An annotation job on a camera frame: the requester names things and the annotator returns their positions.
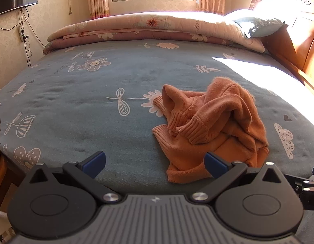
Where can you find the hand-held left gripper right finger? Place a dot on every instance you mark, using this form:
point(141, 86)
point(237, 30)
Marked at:
point(214, 165)

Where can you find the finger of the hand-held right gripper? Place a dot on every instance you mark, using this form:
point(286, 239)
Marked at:
point(309, 185)

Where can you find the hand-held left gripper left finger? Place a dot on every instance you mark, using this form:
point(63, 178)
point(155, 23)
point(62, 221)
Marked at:
point(96, 164)

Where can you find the orange knit sweater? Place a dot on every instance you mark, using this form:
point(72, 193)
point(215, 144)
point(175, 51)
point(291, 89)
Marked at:
point(223, 111)

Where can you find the wooden headboard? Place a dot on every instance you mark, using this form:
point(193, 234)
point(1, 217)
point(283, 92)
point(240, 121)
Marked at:
point(299, 45)

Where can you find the folded floral quilt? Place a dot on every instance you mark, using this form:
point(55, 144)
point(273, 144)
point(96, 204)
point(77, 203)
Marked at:
point(146, 28)

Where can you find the dark blue pillow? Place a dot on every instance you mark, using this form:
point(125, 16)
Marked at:
point(261, 26)

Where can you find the white power strip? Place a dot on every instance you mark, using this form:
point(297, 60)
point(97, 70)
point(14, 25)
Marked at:
point(21, 33)

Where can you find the wooden bed rail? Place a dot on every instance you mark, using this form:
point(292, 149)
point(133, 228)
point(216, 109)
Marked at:
point(4, 178)

